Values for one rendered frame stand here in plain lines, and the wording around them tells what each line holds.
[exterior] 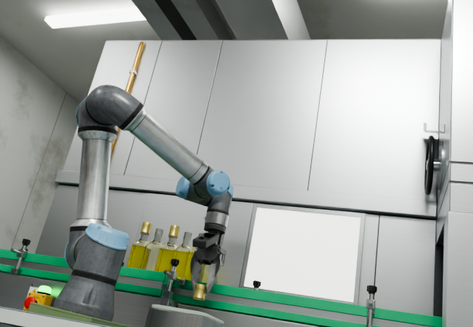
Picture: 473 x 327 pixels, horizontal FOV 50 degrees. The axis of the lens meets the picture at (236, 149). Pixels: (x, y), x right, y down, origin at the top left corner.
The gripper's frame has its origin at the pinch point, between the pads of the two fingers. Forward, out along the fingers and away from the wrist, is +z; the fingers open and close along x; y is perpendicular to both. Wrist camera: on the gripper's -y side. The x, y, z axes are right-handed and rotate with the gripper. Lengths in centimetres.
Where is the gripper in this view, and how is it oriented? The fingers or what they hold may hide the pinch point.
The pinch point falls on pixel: (200, 287)
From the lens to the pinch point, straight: 164.3
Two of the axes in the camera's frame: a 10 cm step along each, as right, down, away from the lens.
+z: -1.7, 9.1, -3.8
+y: 2.8, 4.2, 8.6
